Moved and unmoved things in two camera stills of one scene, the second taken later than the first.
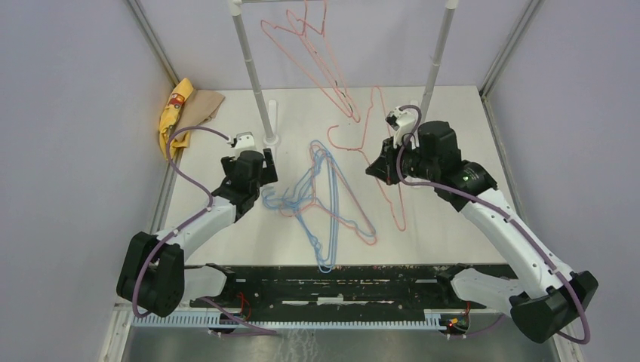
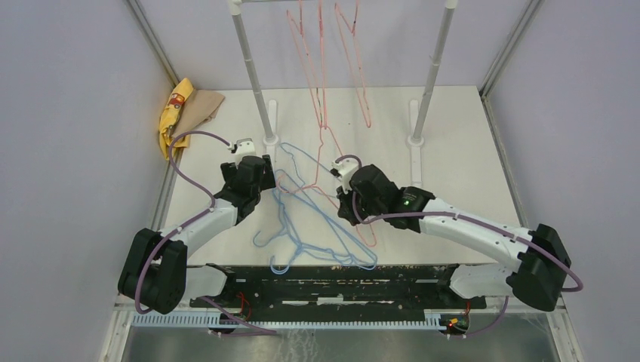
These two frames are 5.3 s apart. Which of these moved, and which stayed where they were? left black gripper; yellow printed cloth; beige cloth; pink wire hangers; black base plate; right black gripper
Moved: pink wire hangers; right black gripper
Stayed: left black gripper; beige cloth; yellow printed cloth; black base plate
